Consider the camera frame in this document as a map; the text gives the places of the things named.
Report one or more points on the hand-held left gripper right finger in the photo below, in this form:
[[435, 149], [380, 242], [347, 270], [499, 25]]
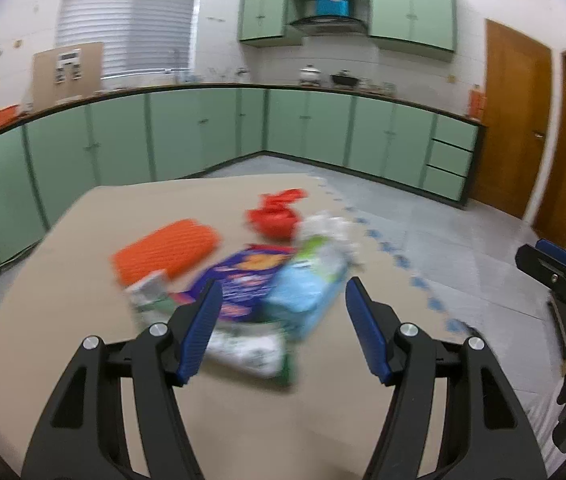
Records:
[[368, 335]]

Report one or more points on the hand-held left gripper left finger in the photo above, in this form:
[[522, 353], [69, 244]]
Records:
[[200, 335]]

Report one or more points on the small white green wrapper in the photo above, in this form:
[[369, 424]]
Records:
[[149, 287]]

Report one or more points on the white teal printed packet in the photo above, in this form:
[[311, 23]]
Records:
[[308, 295]]

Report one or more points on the blue snack packet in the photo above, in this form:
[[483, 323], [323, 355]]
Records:
[[248, 280]]

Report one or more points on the orange foam fruit net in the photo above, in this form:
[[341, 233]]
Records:
[[168, 250]]

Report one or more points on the green plastic packet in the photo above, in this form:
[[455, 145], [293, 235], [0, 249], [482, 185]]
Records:
[[315, 252]]

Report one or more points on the white tissue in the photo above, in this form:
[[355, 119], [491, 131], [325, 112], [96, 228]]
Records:
[[330, 227]]

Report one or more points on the red plastic bag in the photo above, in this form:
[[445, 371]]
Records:
[[275, 217]]

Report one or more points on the white knit garment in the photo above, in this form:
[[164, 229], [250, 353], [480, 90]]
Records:
[[538, 425]]

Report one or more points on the red thermos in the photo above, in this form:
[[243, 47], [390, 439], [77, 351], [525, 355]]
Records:
[[476, 102]]

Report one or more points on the green base cabinets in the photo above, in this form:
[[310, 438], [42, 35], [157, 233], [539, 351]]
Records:
[[188, 130]]

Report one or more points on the black wok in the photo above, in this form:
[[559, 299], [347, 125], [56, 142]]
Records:
[[344, 79]]

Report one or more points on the white cooking pot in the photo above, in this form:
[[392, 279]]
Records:
[[309, 75]]

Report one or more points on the metal faucet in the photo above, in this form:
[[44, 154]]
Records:
[[176, 65]]

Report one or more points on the orange basket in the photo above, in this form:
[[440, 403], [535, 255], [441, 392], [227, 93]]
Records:
[[0, 117]]

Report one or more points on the white clip holder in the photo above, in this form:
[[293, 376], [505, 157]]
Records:
[[69, 65]]

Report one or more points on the range hood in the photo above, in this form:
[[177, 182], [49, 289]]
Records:
[[325, 24]]

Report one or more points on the white window blind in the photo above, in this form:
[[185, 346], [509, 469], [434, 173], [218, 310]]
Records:
[[128, 15]]

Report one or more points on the blue box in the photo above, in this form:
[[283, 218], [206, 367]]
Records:
[[333, 4]]

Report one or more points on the green wall cabinets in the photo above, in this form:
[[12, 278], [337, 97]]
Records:
[[413, 5]]

